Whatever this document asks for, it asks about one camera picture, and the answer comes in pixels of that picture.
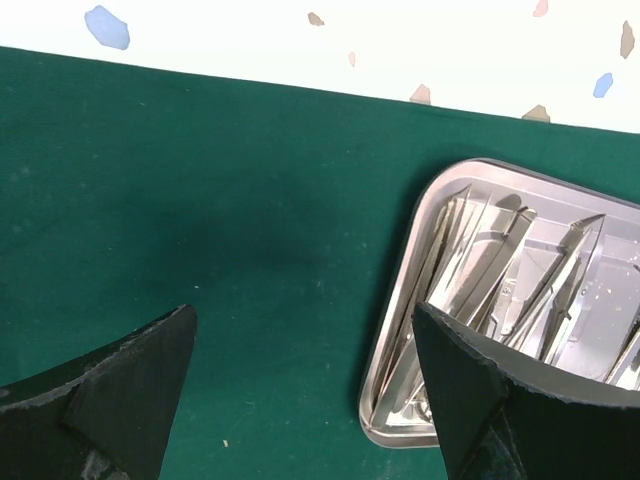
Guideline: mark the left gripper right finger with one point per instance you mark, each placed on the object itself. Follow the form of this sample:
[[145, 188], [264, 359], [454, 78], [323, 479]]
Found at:
[[500, 414]]

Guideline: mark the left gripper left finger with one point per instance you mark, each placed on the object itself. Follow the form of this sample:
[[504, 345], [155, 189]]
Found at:
[[107, 414]]

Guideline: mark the green surgical cloth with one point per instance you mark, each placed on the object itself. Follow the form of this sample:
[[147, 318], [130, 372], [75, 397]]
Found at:
[[278, 213]]

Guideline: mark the steel scissors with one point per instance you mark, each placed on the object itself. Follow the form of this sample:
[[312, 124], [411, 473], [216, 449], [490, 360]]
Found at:
[[557, 300]]

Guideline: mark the steel instrument tray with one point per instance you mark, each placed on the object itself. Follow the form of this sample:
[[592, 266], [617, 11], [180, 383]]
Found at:
[[533, 263]]

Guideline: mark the steel tweezers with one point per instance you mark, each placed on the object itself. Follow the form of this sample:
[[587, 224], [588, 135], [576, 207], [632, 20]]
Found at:
[[473, 246]]

